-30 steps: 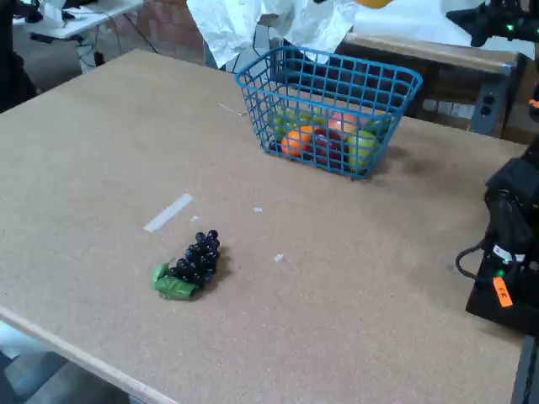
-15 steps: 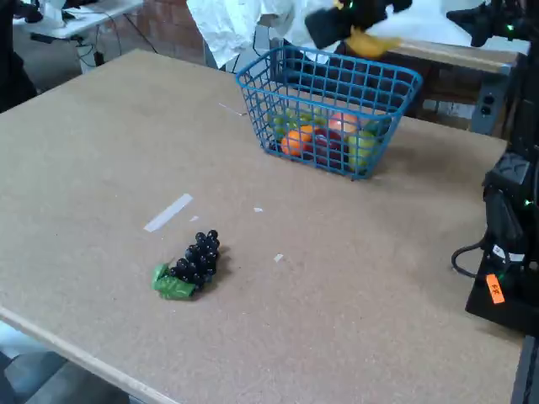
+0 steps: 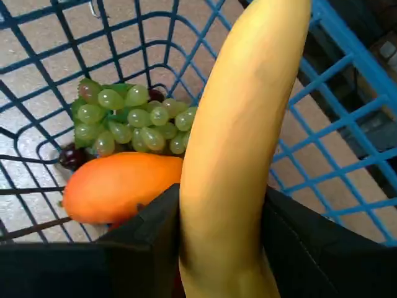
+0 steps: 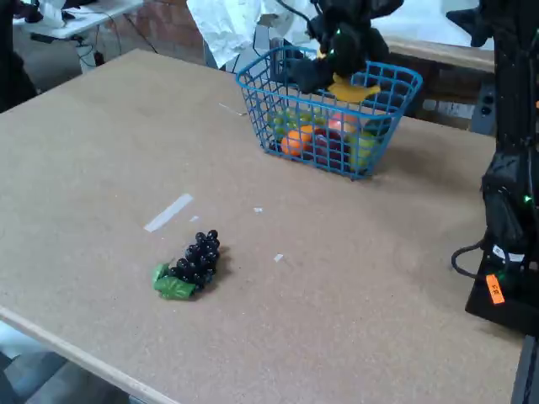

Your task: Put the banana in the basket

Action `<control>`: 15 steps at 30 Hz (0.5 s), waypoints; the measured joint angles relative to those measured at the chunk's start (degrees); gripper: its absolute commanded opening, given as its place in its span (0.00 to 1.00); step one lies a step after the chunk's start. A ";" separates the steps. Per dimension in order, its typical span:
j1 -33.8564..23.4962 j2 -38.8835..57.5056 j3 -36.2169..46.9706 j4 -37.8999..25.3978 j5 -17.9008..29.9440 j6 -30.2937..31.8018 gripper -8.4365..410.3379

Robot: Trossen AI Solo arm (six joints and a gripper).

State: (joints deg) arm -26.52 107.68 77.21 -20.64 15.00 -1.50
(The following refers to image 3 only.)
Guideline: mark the yellow toy banana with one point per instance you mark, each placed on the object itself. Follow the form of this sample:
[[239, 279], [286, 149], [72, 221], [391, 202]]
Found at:
[[235, 139]]

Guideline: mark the dark red berry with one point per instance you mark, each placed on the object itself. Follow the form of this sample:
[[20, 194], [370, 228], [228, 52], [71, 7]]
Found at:
[[71, 156], [156, 94]]

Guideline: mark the green toy grapes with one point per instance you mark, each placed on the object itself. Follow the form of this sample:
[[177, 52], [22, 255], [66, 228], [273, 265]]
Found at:
[[139, 118]]

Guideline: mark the orange toy mango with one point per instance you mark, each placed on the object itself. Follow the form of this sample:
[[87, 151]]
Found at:
[[124, 186]]

